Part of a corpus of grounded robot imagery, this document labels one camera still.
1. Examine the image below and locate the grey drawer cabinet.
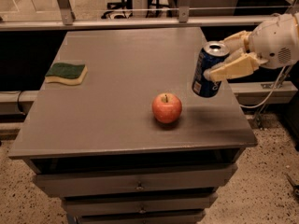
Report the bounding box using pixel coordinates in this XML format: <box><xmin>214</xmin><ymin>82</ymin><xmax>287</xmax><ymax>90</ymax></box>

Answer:
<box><xmin>7</xmin><ymin>26</ymin><xmax>259</xmax><ymax>224</ymax></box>

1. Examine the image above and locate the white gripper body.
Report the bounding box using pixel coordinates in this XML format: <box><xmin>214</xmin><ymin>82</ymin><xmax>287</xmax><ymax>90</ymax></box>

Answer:
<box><xmin>249</xmin><ymin>13</ymin><xmax>299</xmax><ymax>69</ymax></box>

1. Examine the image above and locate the top grey drawer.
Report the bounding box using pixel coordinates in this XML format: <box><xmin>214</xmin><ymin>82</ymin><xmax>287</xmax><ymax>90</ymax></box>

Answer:
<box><xmin>34</xmin><ymin>163</ymin><xmax>237</xmax><ymax>197</ymax></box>

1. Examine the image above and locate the grey drawer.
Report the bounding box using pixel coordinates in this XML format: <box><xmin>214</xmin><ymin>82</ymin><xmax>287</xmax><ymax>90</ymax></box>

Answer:
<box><xmin>34</xmin><ymin>163</ymin><xmax>237</xmax><ymax>197</ymax></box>
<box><xmin>78</xmin><ymin>210</ymin><xmax>206</xmax><ymax>224</ymax></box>
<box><xmin>62</xmin><ymin>193</ymin><xmax>218</xmax><ymax>217</ymax></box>

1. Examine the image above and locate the red apple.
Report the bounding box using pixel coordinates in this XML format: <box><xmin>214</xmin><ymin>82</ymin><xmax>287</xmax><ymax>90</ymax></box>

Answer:
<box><xmin>151</xmin><ymin>92</ymin><xmax>182</xmax><ymax>124</ymax></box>

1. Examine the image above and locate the grey metal window rail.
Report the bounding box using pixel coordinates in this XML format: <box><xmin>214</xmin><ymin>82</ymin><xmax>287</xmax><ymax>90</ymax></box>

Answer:
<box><xmin>0</xmin><ymin>0</ymin><xmax>299</xmax><ymax>32</ymax></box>

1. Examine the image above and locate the middle grey drawer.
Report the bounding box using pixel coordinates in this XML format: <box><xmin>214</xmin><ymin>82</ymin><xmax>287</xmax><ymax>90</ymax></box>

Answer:
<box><xmin>62</xmin><ymin>193</ymin><xmax>218</xmax><ymax>217</ymax></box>

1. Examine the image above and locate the green yellow sponge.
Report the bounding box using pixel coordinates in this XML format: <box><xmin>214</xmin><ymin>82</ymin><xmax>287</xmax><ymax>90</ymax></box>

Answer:
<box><xmin>45</xmin><ymin>63</ymin><xmax>88</xmax><ymax>86</ymax></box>

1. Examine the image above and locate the white cable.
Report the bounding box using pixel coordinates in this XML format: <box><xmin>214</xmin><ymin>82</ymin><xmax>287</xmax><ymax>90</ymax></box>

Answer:
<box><xmin>238</xmin><ymin>63</ymin><xmax>292</xmax><ymax>110</ymax></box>

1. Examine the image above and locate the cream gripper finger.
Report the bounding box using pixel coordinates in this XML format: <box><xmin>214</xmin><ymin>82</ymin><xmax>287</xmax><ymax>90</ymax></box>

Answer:
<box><xmin>204</xmin><ymin>52</ymin><xmax>267</xmax><ymax>82</ymax></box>
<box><xmin>222</xmin><ymin>31</ymin><xmax>250</xmax><ymax>51</ymax></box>

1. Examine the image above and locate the bottom grey drawer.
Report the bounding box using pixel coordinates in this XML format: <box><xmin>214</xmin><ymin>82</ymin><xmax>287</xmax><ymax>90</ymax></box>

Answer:
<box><xmin>78</xmin><ymin>210</ymin><xmax>206</xmax><ymax>224</ymax></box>

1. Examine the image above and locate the black office chair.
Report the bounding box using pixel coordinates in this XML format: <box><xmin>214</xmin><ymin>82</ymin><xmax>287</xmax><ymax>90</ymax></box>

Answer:
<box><xmin>101</xmin><ymin>0</ymin><xmax>169</xmax><ymax>19</ymax></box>

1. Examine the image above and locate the blue pepsi can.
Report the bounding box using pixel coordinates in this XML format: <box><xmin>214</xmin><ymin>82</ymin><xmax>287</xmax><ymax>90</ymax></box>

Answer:
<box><xmin>192</xmin><ymin>41</ymin><xmax>229</xmax><ymax>98</ymax></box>

